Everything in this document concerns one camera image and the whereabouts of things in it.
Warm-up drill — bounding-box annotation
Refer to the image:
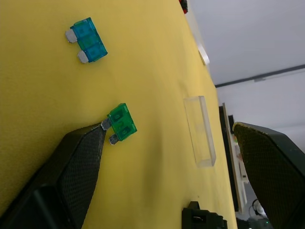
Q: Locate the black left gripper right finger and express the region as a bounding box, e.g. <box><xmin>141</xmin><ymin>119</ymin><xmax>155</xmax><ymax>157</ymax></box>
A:
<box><xmin>232</xmin><ymin>121</ymin><xmax>305</xmax><ymax>229</ymax></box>

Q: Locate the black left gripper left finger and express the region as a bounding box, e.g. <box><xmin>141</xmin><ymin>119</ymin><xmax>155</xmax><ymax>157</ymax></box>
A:
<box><xmin>0</xmin><ymin>123</ymin><xmax>107</xmax><ymax>229</ymax></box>

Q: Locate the green blade fuse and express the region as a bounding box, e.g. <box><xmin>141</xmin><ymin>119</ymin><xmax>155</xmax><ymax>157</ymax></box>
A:
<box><xmin>101</xmin><ymin>103</ymin><xmax>138</xmax><ymax>146</ymax></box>

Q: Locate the clear plastic fuse box cover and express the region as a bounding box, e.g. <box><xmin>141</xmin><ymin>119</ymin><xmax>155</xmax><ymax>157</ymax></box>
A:
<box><xmin>183</xmin><ymin>95</ymin><xmax>217</xmax><ymax>168</ymax></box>

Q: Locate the black fuse box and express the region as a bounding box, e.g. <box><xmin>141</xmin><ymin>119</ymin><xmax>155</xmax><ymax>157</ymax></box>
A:
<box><xmin>182</xmin><ymin>201</ymin><xmax>228</xmax><ymax>229</ymax></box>

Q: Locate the blue blade fuse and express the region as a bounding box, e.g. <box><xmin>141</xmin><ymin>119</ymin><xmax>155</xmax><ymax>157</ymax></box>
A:
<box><xmin>64</xmin><ymin>17</ymin><xmax>108</xmax><ymax>64</ymax></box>

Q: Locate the yellow table mat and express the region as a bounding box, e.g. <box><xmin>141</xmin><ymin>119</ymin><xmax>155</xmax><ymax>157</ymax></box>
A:
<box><xmin>0</xmin><ymin>0</ymin><xmax>239</xmax><ymax>229</ymax></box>

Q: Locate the white table edge strip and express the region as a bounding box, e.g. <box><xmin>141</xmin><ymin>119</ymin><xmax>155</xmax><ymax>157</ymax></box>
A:
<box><xmin>187</xmin><ymin>9</ymin><xmax>210</xmax><ymax>65</ymax></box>

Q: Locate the black and red object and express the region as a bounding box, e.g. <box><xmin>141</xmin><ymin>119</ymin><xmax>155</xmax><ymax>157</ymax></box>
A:
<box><xmin>178</xmin><ymin>0</ymin><xmax>190</xmax><ymax>15</ymax></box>

